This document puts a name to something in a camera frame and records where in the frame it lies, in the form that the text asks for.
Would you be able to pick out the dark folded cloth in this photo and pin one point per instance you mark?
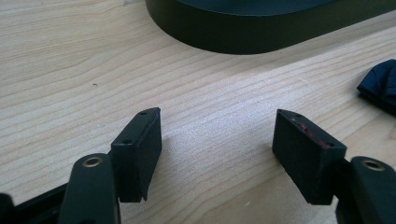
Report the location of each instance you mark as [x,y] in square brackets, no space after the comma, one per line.
[380,85]

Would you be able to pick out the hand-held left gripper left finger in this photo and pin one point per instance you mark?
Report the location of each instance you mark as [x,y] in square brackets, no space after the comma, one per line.
[135,161]

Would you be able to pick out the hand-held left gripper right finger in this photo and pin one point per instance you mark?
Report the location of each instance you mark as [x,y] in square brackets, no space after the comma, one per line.
[306,161]

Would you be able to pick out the black oval tray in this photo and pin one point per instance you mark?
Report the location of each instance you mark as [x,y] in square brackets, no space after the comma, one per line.
[258,31]

